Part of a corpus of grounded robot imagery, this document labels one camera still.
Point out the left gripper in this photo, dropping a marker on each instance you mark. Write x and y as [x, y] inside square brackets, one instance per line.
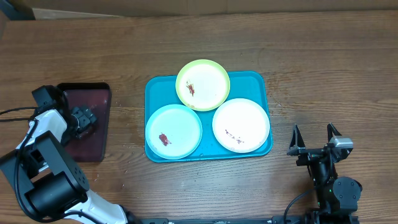
[86, 117]

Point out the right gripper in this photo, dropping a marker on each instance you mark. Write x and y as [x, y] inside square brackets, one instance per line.
[296, 147]

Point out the light blue plate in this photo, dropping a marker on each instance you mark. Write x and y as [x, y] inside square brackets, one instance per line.
[173, 132]

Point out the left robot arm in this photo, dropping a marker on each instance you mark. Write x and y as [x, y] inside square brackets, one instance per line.
[69, 125]

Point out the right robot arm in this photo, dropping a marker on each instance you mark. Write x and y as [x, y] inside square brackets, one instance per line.
[337, 197]

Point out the black tray with red liquid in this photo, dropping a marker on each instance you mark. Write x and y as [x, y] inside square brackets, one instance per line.
[97, 98]

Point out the teal plastic serving tray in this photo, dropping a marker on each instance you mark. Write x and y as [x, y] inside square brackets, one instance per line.
[160, 91]

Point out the white plate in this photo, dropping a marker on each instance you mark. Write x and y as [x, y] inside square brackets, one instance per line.
[241, 125]

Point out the green rimmed plate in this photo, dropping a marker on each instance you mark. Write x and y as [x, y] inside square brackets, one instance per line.
[202, 85]

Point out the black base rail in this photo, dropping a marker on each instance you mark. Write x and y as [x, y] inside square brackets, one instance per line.
[248, 221]

